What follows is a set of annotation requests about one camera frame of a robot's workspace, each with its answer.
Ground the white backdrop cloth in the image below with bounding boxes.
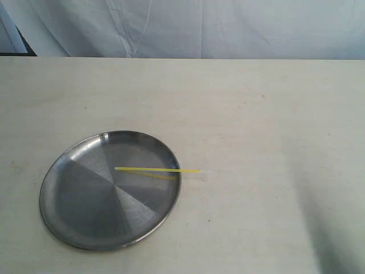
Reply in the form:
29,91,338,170
1,1,364,59

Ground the round stainless steel plate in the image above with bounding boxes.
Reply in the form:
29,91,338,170
39,131,182,251

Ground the dark frame behind table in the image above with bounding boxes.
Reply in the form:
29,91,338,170
0,5,38,57

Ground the thin yellow stick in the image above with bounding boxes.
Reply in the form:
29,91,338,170
114,167,210,174

